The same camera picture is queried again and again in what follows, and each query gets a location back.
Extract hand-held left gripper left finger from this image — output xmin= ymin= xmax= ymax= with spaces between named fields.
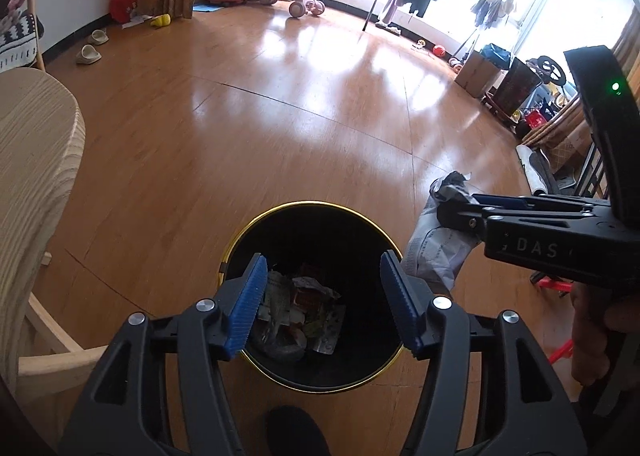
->
xmin=59 ymin=252 xmax=269 ymax=456

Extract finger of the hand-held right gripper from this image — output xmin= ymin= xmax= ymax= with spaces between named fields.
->
xmin=471 ymin=192 xmax=591 ymax=211
xmin=436 ymin=193 xmax=493 ymax=244

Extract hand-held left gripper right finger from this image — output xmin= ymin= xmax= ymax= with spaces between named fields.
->
xmin=380 ymin=250 xmax=588 ymax=456

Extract grey white wrapper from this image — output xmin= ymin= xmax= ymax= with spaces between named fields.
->
xmin=404 ymin=171 xmax=483 ymax=292

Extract black bin with gold rim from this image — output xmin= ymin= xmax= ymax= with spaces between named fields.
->
xmin=218 ymin=200 xmax=405 ymax=394

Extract person's right hand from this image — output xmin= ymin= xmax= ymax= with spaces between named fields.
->
xmin=570 ymin=282 xmax=640 ymax=387

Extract orange red plastic clip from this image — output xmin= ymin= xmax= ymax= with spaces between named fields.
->
xmin=547 ymin=338 xmax=576 ymax=365
xmin=530 ymin=276 xmax=573 ymax=295

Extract silver foil wrapper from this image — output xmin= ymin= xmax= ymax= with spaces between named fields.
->
xmin=312 ymin=306 xmax=347 ymax=355

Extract dark brown crate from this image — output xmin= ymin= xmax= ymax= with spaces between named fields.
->
xmin=492 ymin=58 xmax=543 ymax=117

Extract cardboard box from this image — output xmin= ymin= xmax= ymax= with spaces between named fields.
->
xmin=454 ymin=50 xmax=503 ymax=99

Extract person's dark foot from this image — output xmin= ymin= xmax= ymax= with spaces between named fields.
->
xmin=265 ymin=405 xmax=331 ymax=456

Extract black toy steering wheel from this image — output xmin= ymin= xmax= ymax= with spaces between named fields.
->
xmin=527 ymin=55 xmax=566 ymax=87

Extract blue bag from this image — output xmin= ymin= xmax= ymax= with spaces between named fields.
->
xmin=480 ymin=42 xmax=511 ymax=69

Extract light hanging garments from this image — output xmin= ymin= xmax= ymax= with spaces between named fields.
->
xmin=470 ymin=0 xmax=516 ymax=29

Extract metal clothes rack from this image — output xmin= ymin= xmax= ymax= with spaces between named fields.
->
xmin=364 ymin=0 xmax=521 ymax=67

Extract red bag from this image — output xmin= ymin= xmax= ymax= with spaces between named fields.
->
xmin=110 ymin=0 xmax=140 ymax=23

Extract wooden frame sofa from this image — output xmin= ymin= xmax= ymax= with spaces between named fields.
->
xmin=0 ymin=0 xmax=46 ymax=73

